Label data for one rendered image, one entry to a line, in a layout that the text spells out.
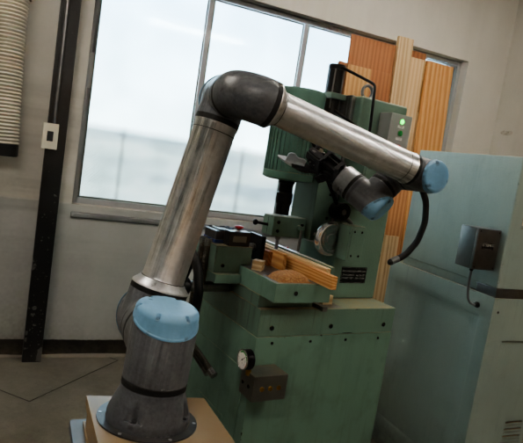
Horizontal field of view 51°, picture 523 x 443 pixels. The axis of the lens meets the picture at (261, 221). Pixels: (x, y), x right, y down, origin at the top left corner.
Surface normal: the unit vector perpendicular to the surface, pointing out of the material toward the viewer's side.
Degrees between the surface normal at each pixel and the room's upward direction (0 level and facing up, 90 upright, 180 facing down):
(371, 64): 88
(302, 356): 90
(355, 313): 90
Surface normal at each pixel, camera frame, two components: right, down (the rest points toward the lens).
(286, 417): 0.50, 0.18
